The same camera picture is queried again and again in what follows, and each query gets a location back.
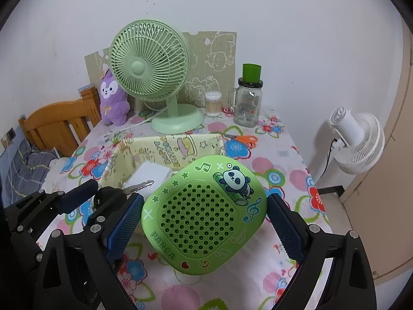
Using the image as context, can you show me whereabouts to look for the black-headed key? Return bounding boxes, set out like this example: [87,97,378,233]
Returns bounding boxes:
[121,181,155,196]

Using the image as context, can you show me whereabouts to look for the wooden bed headboard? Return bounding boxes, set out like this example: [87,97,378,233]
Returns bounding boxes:
[18,87,102,158]

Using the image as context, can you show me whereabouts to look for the white crumpled cloth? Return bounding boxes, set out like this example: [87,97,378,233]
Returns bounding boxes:
[40,157,81,192]

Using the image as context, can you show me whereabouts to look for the black fan cable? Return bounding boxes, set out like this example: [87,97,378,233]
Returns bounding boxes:
[323,139,338,181]

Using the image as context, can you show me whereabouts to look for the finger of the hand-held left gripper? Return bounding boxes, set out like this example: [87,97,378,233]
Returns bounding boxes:
[82,186,126,233]
[11,180,99,223]

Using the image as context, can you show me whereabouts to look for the yellow cartoon storage box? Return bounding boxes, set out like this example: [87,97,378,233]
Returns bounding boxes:
[98,132,226,197]

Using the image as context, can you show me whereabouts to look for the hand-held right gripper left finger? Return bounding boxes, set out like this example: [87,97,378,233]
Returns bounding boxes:
[34,193,145,310]

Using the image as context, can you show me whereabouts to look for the cotton swab container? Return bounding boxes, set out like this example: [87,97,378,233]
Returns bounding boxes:
[205,91,223,117]

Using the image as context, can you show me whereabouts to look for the glass jar mug green lid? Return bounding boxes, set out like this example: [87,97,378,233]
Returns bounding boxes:
[227,64,264,127]

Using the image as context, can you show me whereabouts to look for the white floor fan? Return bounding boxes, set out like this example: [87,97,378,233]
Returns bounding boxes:
[328,106,386,175]

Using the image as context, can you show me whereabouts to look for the purple plush toy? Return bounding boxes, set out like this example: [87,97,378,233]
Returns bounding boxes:
[98,69,131,126]

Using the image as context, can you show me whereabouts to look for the grey plaid pillow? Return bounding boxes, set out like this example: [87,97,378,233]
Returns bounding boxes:
[3,139,62,201]

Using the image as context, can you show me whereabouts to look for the white plastic box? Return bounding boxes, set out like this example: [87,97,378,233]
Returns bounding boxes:
[124,161,175,189]

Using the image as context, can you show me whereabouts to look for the green panda speaker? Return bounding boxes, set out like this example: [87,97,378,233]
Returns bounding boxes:
[141,155,268,276]

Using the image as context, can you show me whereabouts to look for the beige wooden door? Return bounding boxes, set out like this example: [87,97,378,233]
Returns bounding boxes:
[342,16,413,278]

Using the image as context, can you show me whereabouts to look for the green patterned cardboard panel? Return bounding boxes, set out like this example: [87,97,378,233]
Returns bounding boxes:
[84,32,237,112]

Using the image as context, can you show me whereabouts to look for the white fan power cable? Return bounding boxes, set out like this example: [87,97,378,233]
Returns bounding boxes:
[129,109,168,128]

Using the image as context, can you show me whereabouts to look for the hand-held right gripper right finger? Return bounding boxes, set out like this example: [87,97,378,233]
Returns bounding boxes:
[267,193,377,310]

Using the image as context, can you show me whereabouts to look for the orange-handled scissors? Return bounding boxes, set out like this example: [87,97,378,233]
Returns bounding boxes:
[223,133,259,147]

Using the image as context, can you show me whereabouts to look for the green desk fan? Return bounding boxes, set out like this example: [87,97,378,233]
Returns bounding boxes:
[110,19,204,135]

